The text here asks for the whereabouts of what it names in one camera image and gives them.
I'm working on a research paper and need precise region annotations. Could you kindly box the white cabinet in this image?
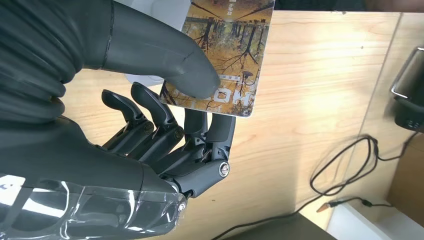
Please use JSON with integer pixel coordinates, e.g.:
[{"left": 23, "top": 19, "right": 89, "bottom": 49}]
[{"left": 326, "top": 198, "right": 424, "bottom": 240}]

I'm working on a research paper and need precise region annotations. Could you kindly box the grey laptop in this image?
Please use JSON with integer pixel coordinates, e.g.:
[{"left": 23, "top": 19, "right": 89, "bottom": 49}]
[{"left": 228, "top": 213, "right": 336, "bottom": 240}]

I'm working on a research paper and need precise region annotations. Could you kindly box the black controller with antennas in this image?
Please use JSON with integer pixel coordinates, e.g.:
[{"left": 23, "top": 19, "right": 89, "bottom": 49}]
[{"left": 390, "top": 46, "right": 424, "bottom": 133}]

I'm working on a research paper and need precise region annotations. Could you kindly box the long black looped cable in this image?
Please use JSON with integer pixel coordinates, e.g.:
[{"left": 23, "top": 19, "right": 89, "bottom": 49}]
[{"left": 211, "top": 134, "right": 420, "bottom": 240}]

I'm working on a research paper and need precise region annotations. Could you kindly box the brown cardboard box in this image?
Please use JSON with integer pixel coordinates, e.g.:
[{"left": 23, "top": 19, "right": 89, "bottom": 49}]
[{"left": 385, "top": 132, "right": 424, "bottom": 226}]

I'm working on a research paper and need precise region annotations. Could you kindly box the black cable with copper plug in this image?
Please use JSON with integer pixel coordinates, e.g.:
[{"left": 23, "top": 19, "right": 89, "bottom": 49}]
[{"left": 316, "top": 197, "right": 395, "bottom": 214}]

